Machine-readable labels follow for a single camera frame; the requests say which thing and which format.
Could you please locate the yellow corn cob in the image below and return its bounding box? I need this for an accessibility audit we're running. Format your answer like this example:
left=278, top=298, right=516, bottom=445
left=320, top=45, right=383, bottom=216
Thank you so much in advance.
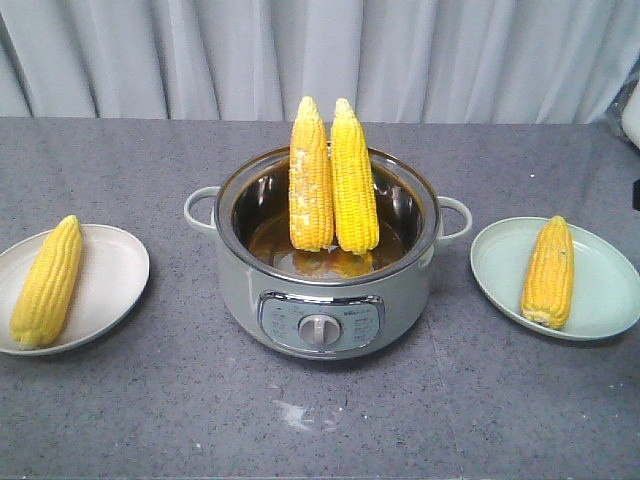
left=330, top=98, right=379, bottom=255
left=521, top=215, right=575, bottom=330
left=10, top=215, right=83, bottom=350

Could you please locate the pale patchy corn cob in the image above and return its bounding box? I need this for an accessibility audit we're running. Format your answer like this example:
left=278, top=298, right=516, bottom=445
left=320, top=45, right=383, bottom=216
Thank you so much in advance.
left=288, top=96, right=334, bottom=252

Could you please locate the green electric cooking pot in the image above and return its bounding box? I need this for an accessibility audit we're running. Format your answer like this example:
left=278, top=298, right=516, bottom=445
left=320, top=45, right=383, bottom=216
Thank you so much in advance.
left=185, top=148, right=472, bottom=360

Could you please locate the cream white plate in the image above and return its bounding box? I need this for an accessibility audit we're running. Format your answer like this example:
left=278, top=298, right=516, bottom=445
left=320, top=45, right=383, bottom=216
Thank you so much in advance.
left=1, top=224, right=150, bottom=356

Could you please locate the light green plate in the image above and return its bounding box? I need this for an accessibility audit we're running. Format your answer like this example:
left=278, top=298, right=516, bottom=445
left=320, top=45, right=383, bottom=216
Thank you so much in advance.
left=470, top=217, right=639, bottom=341

